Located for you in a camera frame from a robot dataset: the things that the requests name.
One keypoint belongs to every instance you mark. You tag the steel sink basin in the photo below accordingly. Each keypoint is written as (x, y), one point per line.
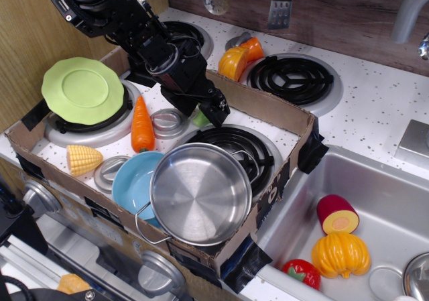
(393, 209)

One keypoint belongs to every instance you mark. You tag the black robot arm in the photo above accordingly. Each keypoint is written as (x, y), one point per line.
(131, 24)

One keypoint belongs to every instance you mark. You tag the cardboard fence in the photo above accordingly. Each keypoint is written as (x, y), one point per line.
(209, 275)

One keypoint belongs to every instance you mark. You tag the front left black burner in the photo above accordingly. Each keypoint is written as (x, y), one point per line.
(103, 136)

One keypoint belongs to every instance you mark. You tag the hanging metal spatula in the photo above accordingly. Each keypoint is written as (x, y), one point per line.
(280, 12)

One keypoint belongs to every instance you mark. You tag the red yellow toy fruit half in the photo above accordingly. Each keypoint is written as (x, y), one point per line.
(336, 215)

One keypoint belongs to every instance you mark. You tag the grey stove knob right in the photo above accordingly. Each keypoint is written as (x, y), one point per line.
(159, 277)

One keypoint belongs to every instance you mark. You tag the orange toy at bottom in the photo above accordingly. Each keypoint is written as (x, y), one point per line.
(71, 284)

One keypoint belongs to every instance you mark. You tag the back right black burner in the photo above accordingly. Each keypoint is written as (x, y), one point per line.
(300, 79)

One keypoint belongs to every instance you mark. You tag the yellow toy corn cob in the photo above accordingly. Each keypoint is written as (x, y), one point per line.
(82, 159)

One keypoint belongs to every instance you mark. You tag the light blue bowl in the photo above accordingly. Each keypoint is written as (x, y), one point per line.
(132, 182)

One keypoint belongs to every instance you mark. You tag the front right black burner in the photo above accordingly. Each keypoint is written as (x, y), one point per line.
(256, 153)

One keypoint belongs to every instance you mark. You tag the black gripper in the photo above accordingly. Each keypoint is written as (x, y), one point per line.
(184, 83)

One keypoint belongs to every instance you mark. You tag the stainless steel pot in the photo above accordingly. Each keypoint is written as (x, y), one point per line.
(200, 194)

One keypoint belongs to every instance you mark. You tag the steel lid in sink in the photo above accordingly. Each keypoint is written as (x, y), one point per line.
(415, 277)

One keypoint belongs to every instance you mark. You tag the green toy broccoli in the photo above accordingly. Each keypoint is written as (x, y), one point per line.
(199, 119)

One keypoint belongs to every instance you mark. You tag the orange toy carrot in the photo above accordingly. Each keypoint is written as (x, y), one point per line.
(142, 132)

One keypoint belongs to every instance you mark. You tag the orange pumpkin half in sink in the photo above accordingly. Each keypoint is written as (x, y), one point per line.
(341, 254)

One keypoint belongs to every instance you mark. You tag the grey stove knob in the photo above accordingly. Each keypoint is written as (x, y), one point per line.
(159, 277)
(40, 199)

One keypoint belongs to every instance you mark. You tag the red toy strawberry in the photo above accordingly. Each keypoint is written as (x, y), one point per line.
(304, 272)

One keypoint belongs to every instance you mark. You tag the grey faucet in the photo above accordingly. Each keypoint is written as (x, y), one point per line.
(406, 19)

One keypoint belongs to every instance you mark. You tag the green plastic plate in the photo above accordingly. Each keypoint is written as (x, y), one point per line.
(82, 91)

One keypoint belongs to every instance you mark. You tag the orange pumpkin half on stove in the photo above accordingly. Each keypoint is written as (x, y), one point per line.
(233, 62)

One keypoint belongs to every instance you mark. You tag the orange toy pepper piece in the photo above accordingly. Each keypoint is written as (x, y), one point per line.
(254, 47)

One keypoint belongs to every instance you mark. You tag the grey stove knob left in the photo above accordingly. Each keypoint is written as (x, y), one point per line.
(40, 199)

